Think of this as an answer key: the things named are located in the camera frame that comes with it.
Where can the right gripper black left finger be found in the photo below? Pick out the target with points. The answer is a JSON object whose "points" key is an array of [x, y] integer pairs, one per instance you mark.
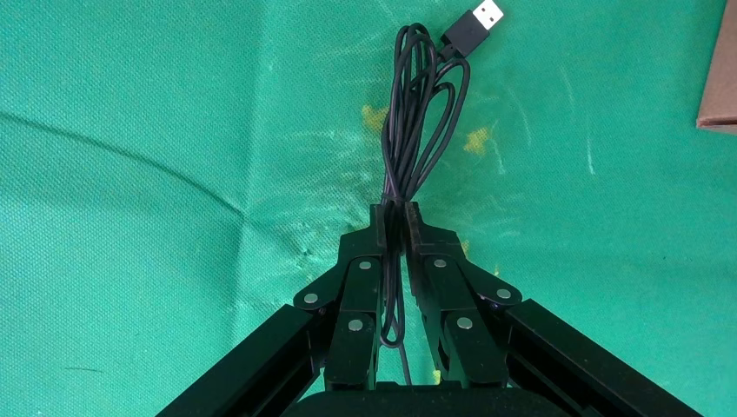
{"points": [[357, 299]]}

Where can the green table cloth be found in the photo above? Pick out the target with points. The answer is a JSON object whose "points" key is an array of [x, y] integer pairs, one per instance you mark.
{"points": [[173, 86]]}

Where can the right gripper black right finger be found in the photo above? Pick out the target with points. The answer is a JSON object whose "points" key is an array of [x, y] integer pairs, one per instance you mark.
{"points": [[455, 299]]}

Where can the open brown cardboard box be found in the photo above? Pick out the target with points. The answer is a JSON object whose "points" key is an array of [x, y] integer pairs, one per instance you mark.
{"points": [[722, 69]]}

